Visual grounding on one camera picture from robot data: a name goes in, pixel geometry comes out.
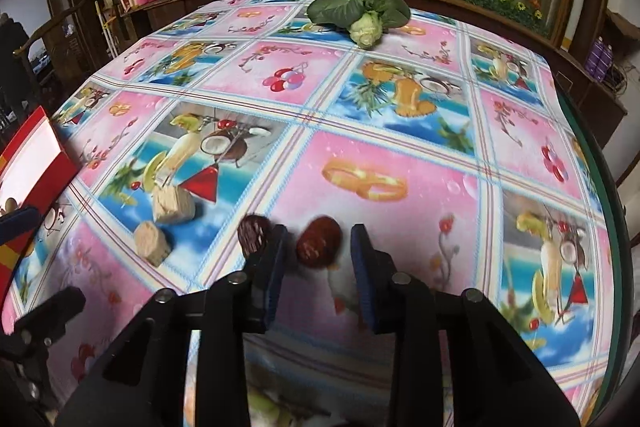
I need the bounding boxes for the purple spray bottles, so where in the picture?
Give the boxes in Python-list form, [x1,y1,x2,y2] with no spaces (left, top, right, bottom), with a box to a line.
[584,35,614,81]

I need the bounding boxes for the white sticks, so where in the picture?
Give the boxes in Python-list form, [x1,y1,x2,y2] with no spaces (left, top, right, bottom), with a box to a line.
[94,0,119,58]

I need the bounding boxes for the red box with white inside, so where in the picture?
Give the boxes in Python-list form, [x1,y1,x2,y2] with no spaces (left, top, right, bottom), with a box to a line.
[0,106,79,293]

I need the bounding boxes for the small beige sugarcane piece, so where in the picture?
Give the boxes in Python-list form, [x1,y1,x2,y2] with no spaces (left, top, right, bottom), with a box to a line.
[132,221,174,267]

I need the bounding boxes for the tangled cables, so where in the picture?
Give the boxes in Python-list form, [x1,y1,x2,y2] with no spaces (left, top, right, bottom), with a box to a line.
[604,56,640,94]

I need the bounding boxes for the green bok choy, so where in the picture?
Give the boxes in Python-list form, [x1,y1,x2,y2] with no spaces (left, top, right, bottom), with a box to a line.
[306,0,412,50]

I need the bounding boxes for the table with green rim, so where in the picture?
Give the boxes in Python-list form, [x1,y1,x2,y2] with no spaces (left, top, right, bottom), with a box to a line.
[552,72,634,427]

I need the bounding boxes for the dark wrinkled red date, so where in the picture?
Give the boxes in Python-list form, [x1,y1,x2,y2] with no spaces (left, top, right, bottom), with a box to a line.
[237,214,274,258]

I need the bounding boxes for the wooden chair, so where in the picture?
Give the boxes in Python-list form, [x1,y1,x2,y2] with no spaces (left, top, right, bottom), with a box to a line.
[12,1,97,75]

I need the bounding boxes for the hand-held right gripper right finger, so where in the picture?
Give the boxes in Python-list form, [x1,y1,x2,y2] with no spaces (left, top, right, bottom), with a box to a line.
[349,223,583,427]

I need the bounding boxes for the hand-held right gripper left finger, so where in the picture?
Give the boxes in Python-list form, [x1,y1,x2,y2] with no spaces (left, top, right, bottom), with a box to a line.
[55,224,290,427]

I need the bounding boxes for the large beige sugarcane piece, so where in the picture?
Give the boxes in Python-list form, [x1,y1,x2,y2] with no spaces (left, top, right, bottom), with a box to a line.
[151,184,196,224]

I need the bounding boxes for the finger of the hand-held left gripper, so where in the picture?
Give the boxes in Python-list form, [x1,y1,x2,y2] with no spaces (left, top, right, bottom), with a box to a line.
[0,206,42,241]
[0,286,87,415]

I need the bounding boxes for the fruit print tablecloth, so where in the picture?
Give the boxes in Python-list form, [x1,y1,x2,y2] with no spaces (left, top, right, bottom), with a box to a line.
[0,0,616,427]

